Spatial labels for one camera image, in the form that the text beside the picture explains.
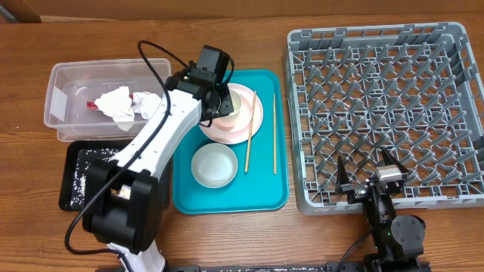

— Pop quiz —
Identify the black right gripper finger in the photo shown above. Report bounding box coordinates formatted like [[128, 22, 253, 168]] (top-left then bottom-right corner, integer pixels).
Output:
[[381, 147, 408, 175], [337, 156, 349, 185]]

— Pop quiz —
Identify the grey bowl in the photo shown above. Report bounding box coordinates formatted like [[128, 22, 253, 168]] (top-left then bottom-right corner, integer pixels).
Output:
[[191, 143, 238, 189]]

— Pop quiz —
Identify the white tissue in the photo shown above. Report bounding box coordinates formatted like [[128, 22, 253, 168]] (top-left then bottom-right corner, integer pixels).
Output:
[[94, 86, 163, 131]]

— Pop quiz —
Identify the red foil wrapper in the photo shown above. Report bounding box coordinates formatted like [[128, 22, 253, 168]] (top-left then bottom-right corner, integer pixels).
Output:
[[86, 94, 133, 110]]

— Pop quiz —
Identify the brown food piece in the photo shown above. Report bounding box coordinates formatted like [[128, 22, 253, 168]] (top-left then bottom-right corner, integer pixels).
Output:
[[110, 184, 132, 200]]

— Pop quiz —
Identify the white rice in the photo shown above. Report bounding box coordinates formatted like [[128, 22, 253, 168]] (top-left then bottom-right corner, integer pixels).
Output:
[[70, 148, 120, 211]]

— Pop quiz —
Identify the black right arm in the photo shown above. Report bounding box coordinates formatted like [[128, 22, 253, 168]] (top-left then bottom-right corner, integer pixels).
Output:
[[336, 147, 430, 271]]

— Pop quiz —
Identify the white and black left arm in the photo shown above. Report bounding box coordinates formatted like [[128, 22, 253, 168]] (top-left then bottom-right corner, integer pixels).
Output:
[[82, 83, 288, 271]]

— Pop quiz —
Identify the white cup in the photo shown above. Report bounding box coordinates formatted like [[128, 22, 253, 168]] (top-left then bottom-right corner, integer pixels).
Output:
[[230, 89, 242, 116]]

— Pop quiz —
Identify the large white plate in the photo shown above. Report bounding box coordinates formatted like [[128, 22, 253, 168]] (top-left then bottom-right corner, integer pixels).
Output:
[[200, 83, 264, 145]]

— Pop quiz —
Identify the wooden chopstick on plate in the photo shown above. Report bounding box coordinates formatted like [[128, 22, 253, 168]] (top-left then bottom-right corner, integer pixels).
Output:
[[244, 91, 257, 173]]

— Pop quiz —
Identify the wooden chopstick on tray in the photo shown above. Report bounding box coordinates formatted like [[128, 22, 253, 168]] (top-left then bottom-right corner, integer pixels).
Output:
[[272, 94, 278, 175]]

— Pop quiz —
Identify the grey dish rack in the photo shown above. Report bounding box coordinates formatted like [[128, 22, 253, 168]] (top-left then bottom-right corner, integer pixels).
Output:
[[284, 22, 483, 215]]

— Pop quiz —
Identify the teal plastic tray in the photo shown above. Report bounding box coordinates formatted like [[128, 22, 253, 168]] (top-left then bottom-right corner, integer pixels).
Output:
[[172, 70, 290, 215]]

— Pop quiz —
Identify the clear plastic bin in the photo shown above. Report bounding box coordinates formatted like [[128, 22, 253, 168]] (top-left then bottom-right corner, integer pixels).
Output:
[[43, 58, 163, 142]]

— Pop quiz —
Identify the black tray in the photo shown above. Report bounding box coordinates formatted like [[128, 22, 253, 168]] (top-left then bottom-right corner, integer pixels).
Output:
[[58, 139, 172, 212]]

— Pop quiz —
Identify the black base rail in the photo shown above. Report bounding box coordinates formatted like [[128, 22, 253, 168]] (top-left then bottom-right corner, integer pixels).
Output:
[[94, 260, 432, 272]]

